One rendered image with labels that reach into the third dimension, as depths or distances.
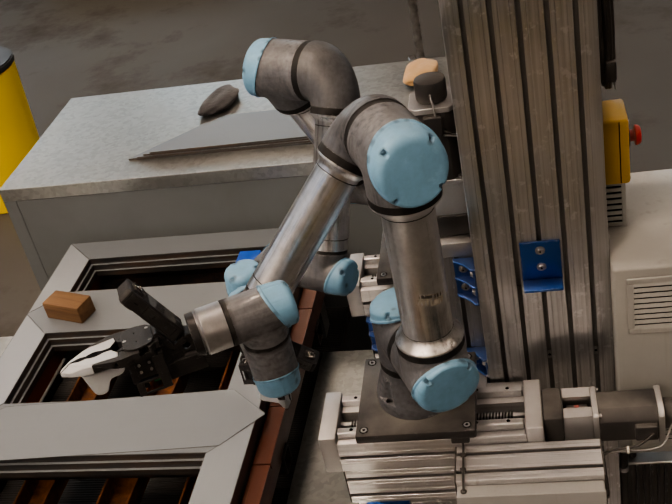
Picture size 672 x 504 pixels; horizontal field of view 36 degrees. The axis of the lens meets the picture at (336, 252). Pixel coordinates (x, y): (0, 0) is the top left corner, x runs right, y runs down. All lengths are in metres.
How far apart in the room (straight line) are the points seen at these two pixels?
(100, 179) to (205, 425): 0.98
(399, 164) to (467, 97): 0.33
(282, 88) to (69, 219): 1.28
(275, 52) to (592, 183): 0.64
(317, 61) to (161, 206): 1.16
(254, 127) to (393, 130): 1.55
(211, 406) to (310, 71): 0.82
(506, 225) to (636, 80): 3.54
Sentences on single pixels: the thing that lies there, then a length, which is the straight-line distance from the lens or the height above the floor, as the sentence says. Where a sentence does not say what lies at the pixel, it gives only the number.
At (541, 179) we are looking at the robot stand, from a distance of 1.86.
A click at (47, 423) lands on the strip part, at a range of 2.50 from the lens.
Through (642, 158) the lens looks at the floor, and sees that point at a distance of 4.71.
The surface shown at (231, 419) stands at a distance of 2.31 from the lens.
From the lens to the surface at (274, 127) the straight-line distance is 2.99.
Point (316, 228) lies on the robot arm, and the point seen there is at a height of 1.49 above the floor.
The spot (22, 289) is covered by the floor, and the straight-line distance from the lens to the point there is 4.76.
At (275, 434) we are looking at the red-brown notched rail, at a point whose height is 0.83.
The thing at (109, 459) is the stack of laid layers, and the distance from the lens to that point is 2.35.
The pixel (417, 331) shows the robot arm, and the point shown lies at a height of 1.32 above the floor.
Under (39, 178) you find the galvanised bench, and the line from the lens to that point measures 3.16.
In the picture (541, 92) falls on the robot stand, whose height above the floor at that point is 1.58.
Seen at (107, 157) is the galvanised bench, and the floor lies 1.05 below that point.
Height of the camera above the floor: 2.36
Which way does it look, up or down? 33 degrees down
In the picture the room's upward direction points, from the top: 13 degrees counter-clockwise
